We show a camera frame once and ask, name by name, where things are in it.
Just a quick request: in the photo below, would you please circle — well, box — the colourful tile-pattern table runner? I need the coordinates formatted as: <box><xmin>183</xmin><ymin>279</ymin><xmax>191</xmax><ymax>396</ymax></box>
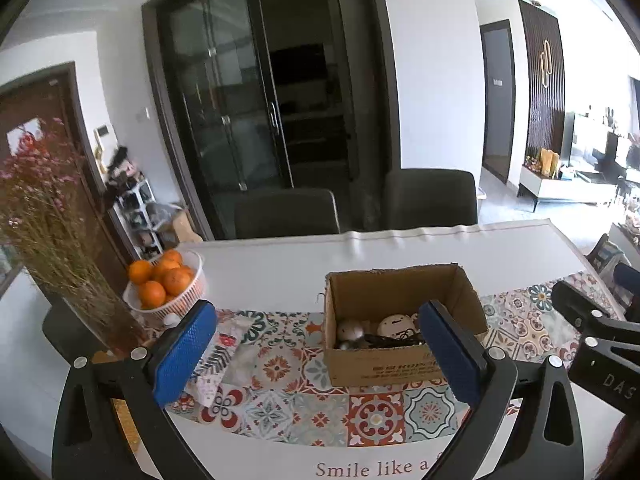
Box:
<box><xmin>165</xmin><ymin>270</ymin><xmax>622</xmax><ymax>449</ymax></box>

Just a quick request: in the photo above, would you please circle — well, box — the white printed table cover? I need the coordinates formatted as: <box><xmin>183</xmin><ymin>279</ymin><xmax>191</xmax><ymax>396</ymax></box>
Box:
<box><xmin>0</xmin><ymin>219</ymin><xmax>628</xmax><ymax>480</ymax></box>

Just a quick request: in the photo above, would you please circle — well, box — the white low tv console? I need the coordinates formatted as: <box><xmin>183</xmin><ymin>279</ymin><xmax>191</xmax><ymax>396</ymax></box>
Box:
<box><xmin>517</xmin><ymin>164</ymin><xmax>627</xmax><ymax>212</ymax></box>

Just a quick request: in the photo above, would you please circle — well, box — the brown cardboard box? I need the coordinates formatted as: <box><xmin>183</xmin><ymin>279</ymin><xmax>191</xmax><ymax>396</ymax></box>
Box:
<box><xmin>324</xmin><ymin>262</ymin><xmax>490</xmax><ymax>389</ymax></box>

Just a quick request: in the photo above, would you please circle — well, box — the glass vase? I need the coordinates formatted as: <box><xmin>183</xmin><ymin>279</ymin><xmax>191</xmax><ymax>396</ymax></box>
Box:
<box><xmin>62</xmin><ymin>285</ymin><xmax>149</xmax><ymax>357</ymax></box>

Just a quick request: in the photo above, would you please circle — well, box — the white round device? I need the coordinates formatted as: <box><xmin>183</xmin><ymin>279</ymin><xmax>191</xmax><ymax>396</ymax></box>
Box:
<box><xmin>377</xmin><ymin>314</ymin><xmax>414</xmax><ymax>339</ymax></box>

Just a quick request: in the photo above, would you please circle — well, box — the dark grey dining chair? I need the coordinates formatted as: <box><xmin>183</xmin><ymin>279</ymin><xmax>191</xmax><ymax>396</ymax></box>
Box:
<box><xmin>383</xmin><ymin>169</ymin><xmax>480</xmax><ymax>232</ymax></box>
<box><xmin>234</xmin><ymin>188</ymin><xmax>341</xmax><ymax>239</ymax></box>

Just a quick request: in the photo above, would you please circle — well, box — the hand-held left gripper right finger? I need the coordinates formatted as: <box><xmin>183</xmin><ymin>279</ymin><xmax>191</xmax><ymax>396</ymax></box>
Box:
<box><xmin>418</xmin><ymin>300</ymin><xmax>585</xmax><ymax>480</ymax></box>

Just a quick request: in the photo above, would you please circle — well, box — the dark glass sliding door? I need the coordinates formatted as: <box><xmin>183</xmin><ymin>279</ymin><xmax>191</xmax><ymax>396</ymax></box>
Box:
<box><xmin>141</xmin><ymin>0</ymin><xmax>402</xmax><ymax>242</ymax></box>

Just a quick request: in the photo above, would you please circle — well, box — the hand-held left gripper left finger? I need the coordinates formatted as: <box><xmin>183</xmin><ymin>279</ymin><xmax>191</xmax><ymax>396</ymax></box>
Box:
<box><xmin>51</xmin><ymin>299</ymin><xmax>218</xmax><ymax>480</ymax></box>

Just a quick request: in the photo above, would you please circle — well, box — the dark room door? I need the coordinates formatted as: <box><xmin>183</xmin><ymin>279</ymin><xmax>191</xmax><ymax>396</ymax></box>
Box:
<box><xmin>480</xmin><ymin>20</ymin><xmax>517</xmax><ymax>184</ymax></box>

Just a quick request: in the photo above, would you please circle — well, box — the black power adapter with cable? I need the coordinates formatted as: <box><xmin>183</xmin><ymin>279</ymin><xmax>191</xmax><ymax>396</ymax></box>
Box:
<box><xmin>357</xmin><ymin>331</ymin><xmax>427</xmax><ymax>349</ymax></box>

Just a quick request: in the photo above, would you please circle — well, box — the yellow paper bag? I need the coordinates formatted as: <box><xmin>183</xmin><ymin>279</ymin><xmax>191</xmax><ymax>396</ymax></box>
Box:
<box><xmin>537</xmin><ymin>147</ymin><xmax>562</xmax><ymax>179</ymax></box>

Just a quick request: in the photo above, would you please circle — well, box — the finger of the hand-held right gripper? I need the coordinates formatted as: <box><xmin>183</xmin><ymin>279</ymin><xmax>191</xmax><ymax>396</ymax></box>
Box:
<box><xmin>551</xmin><ymin>280</ymin><xmax>640</xmax><ymax>349</ymax></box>
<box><xmin>613</xmin><ymin>262</ymin><xmax>640</xmax><ymax>324</ymax></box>

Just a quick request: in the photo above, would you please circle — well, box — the small cardboard carton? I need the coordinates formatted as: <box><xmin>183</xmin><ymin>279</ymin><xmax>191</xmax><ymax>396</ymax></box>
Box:
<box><xmin>169</xmin><ymin>207</ymin><xmax>204</xmax><ymax>244</ymax></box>

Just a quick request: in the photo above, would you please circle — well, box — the white shoe rack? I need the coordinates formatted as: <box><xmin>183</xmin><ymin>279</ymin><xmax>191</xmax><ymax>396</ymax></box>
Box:
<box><xmin>104</xmin><ymin>175</ymin><xmax>162</xmax><ymax>262</ymax></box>

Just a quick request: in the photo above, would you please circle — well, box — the brown wooden door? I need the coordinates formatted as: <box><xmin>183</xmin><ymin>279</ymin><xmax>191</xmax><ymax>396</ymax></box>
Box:
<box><xmin>0</xmin><ymin>61</ymin><xmax>127</xmax><ymax>288</ymax></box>

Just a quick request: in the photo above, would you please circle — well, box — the silver egg-shaped mouse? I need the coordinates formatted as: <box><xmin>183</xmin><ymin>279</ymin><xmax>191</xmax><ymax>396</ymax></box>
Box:
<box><xmin>336</xmin><ymin>321</ymin><xmax>362</xmax><ymax>350</ymax></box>

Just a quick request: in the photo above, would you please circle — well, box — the white plastic fruit basket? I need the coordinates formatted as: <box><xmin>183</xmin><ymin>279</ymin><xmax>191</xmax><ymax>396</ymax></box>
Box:
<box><xmin>123</xmin><ymin>249</ymin><xmax>206</xmax><ymax>320</ymax></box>

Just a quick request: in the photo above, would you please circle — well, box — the gold woven mat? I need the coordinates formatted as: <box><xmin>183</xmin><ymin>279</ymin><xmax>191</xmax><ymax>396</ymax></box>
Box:
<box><xmin>112</xmin><ymin>400</ymin><xmax>136</xmax><ymax>453</ymax></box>

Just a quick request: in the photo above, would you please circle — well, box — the dried pink flower bunch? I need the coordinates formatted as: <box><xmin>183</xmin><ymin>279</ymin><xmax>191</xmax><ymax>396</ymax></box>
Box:
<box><xmin>0</xmin><ymin>117</ymin><xmax>147</xmax><ymax>353</ymax></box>

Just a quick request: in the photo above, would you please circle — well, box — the dark slatted wall panel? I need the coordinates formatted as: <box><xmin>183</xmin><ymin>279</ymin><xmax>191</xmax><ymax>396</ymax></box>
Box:
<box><xmin>517</xmin><ymin>0</ymin><xmax>567</xmax><ymax>162</ymax></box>

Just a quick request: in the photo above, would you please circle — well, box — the leaf print paper bag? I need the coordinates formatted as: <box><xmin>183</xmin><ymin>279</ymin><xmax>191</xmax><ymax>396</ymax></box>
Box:
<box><xmin>187</xmin><ymin>310</ymin><xmax>254</xmax><ymax>407</ymax></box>

